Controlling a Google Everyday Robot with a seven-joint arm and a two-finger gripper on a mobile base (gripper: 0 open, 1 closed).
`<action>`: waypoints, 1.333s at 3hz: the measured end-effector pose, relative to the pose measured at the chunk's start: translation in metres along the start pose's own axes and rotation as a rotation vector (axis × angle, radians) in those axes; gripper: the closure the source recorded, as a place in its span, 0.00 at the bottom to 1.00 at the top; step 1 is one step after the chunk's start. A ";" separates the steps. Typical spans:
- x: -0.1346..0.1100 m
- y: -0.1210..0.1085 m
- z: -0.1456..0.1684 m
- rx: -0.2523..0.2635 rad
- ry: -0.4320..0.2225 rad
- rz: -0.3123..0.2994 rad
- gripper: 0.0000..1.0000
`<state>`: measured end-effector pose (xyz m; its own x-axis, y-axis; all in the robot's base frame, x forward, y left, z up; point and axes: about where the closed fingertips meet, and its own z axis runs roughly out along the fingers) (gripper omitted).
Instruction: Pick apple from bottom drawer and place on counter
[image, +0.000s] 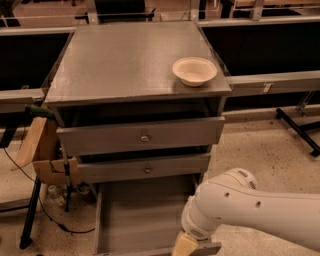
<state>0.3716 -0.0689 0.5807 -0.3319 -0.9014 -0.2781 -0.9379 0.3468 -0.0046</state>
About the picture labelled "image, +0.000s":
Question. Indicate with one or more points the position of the brown cardboard piece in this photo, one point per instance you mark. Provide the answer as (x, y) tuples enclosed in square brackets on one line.
[(39, 150)]

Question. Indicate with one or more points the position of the grey top drawer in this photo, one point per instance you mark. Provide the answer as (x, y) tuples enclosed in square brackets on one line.
[(129, 137)]

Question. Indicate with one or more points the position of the grey rail right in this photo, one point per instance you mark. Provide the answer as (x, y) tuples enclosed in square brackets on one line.
[(275, 83)]

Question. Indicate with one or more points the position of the white paper bowl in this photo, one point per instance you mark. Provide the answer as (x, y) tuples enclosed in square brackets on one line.
[(194, 71)]

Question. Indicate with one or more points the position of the green handled tool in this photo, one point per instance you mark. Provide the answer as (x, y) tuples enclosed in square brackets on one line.
[(36, 111)]

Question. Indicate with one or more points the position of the clear plastic bottle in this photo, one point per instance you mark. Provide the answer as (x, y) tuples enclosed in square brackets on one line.
[(56, 194)]

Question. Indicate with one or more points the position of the grey rail left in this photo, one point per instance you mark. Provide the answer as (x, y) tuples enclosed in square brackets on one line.
[(12, 101)]

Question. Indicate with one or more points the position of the grey open bottom drawer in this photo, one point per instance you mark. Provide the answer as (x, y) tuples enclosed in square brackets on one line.
[(141, 217)]

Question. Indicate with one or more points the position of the grey wooden drawer cabinet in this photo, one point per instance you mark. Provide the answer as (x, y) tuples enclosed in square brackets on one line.
[(122, 73)]

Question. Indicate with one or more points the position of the black floor stand right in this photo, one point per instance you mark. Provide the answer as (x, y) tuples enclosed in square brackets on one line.
[(302, 130)]

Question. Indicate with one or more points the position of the grey middle drawer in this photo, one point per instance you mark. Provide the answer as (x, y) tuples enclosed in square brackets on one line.
[(144, 168)]

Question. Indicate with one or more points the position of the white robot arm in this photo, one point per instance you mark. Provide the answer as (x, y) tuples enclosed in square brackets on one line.
[(232, 198)]

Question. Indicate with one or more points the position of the black tripod stand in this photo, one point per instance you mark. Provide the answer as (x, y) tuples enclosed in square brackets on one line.
[(26, 240)]

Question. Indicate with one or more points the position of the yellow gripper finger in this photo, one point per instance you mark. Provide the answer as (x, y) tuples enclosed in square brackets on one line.
[(184, 245)]

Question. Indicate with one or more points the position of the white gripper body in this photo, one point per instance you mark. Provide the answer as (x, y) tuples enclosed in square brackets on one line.
[(194, 229)]

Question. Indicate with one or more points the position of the grey rail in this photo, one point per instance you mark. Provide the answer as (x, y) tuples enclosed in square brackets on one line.
[(12, 101), (275, 83)]

